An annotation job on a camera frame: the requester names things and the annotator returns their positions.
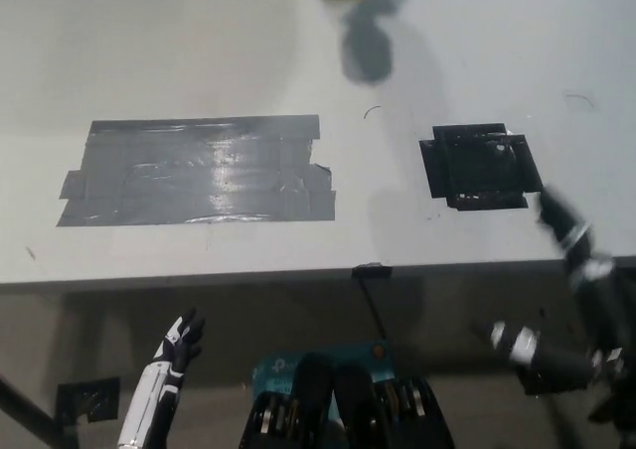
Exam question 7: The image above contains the robot torso black teal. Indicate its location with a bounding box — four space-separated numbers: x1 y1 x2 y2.
240 339 458 449

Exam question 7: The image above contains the thin black cable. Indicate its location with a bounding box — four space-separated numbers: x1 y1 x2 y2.
360 275 392 342

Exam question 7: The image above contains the black floor tape patch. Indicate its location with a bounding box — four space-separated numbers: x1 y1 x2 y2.
55 375 122 423

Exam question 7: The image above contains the black metal table leg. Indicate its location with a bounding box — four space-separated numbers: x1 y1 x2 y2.
0 369 81 449

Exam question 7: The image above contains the grey duct tape patch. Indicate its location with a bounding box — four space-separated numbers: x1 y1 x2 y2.
55 114 338 228

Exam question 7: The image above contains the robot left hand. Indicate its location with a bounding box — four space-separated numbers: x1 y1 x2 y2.
153 307 208 379

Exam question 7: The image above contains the black tape square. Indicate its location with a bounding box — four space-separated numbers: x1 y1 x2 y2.
418 122 545 214

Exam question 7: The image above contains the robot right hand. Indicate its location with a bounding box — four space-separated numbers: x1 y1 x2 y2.
470 185 636 386

